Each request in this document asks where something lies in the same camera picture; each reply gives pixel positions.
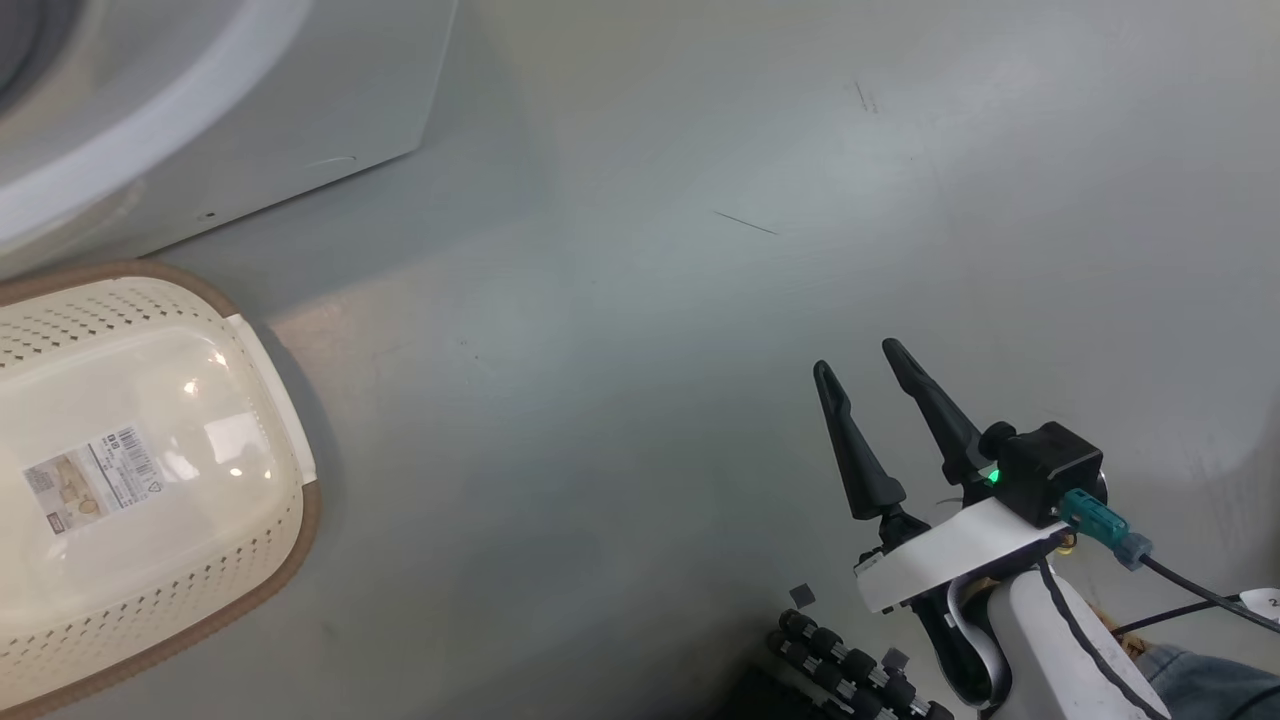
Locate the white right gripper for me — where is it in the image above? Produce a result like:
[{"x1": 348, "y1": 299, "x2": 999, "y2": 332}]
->
[{"x1": 811, "y1": 338, "x2": 1072, "y2": 713}]

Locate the white front-load washing machine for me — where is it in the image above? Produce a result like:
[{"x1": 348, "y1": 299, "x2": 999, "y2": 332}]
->
[{"x1": 0, "y1": 0, "x2": 460, "y2": 282}]

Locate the cream plastic laundry basket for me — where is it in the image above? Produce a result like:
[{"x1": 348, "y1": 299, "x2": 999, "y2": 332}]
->
[{"x1": 0, "y1": 260, "x2": 324, "y2": 720}]

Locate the basket barcode product sticker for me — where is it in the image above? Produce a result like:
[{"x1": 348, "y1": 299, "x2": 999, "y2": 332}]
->
[{"x1": 22, "y1": 424, "x2": 167, "y2": 537}]

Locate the blue denim trouser leg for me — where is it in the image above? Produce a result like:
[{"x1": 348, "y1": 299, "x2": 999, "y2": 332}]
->
[{"x1": 1135, "y1": 643, "x2": 1280, "y2": 720}]

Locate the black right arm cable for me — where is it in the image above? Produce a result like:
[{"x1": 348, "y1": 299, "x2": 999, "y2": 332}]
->
[{"x1": 1035, "y1": 558, "x2": 1173, "y2": 720}]

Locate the thin black loose cable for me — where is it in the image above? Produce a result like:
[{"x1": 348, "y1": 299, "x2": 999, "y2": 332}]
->
[{"x1": 1110, "y1": 596, "x2": 1247, "y2": 638}]

